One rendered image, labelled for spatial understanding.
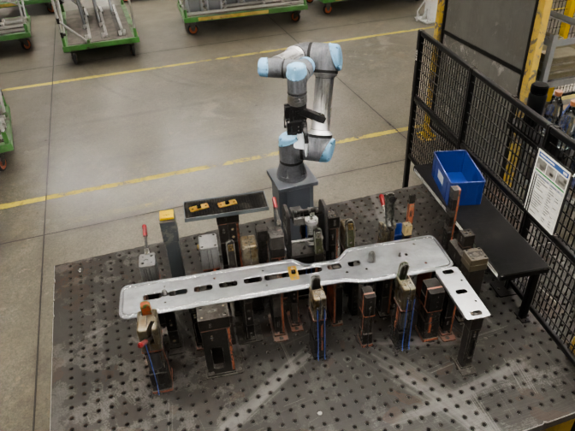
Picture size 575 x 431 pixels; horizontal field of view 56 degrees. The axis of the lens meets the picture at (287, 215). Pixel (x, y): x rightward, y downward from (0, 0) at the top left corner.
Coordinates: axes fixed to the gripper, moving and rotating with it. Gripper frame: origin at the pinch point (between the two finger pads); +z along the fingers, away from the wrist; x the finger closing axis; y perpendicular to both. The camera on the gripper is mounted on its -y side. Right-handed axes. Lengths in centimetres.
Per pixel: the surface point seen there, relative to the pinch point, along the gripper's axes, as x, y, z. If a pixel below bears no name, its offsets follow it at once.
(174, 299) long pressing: 29, 60, 44
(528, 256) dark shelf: 41, -85, 41
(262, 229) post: 5.3, 20.2, 34.0
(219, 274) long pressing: 19, 41, 44
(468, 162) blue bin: -20, -88, 31
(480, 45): -188, -183, 36
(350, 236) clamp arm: 11.0, -17.8, 40.7
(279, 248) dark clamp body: 9.4, 13.9, 42.4
